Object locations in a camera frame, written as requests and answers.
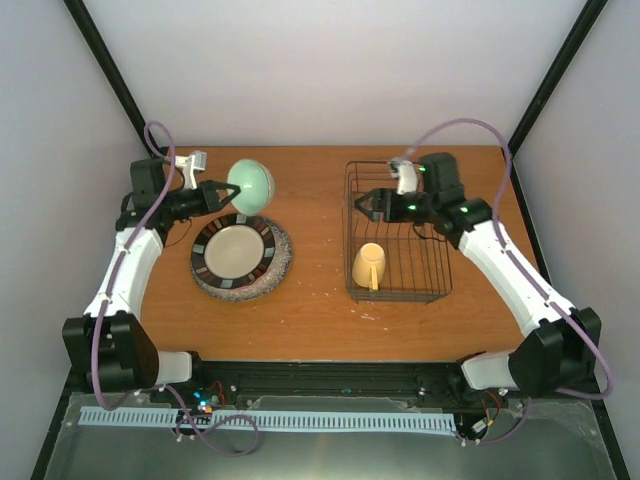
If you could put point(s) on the light blue slotted cable duct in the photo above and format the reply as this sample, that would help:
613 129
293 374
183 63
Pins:
282 421

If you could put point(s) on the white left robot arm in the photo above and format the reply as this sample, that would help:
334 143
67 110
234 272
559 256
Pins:
108 343

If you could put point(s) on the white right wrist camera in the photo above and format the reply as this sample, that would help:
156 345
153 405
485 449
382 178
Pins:
404 172

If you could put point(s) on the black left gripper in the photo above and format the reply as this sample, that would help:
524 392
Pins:
210 188

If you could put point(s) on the yellow mug white inside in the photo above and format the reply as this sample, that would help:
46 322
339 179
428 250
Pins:
369 266

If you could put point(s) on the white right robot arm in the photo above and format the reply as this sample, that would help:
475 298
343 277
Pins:
559 349

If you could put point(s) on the dark wire dish rack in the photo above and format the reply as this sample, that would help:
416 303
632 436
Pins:
418 267

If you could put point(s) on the black aluminium frame rail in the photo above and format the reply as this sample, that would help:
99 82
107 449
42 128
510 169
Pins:
431 384

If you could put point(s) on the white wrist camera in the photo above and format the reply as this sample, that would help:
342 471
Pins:
404 172
189 166

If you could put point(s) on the brown rimmed beige plate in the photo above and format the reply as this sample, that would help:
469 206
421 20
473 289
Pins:
232 251

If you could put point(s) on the speckled grey large plate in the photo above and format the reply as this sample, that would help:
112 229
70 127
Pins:
272 279

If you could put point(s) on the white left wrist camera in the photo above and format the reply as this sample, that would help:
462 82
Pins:
189 166

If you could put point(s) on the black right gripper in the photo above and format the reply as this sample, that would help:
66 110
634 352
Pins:
378 196

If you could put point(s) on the light green ceramic bowl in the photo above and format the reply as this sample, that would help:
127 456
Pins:
256 183

